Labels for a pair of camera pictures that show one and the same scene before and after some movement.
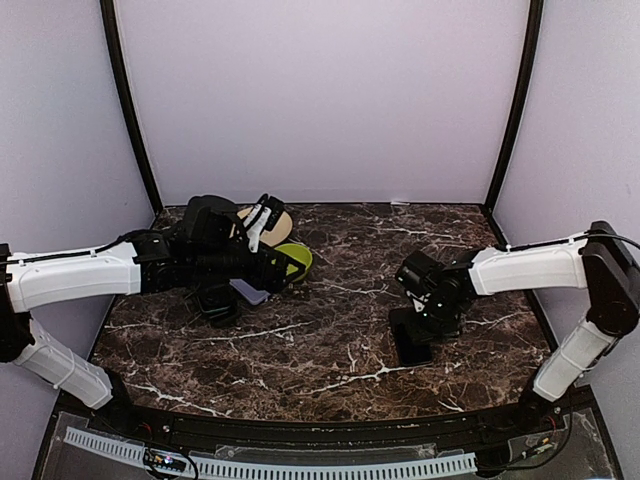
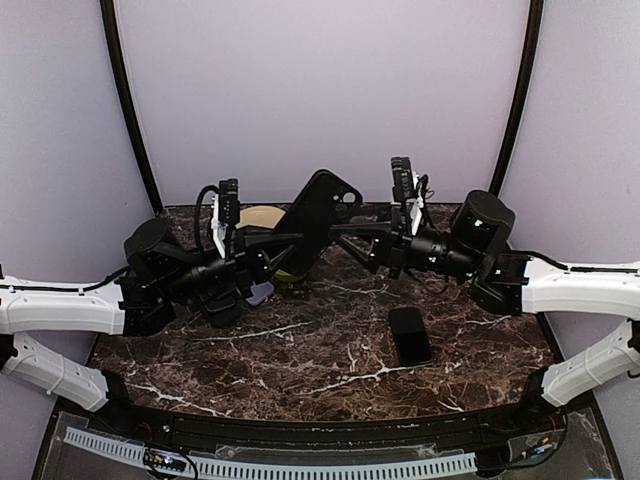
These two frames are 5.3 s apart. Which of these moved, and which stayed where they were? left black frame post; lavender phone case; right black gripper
Moved: right black gripper
Stayed: left black frame post; lavender phone case
